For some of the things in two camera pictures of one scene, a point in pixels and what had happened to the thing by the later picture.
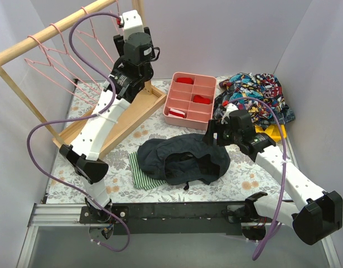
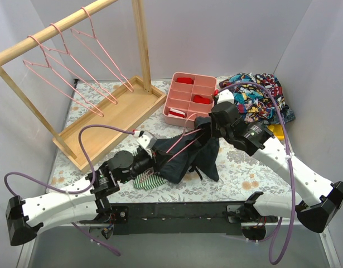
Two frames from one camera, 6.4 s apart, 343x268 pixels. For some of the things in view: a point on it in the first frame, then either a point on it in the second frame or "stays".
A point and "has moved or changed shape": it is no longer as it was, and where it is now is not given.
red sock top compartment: (186, 80) stays
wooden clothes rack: (140, 107) stays
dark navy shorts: (180, 159) has moved or changed shape
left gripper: (119, 39) to (158, 158)
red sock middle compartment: (198, 99) stays
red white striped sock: (177, 112) stays
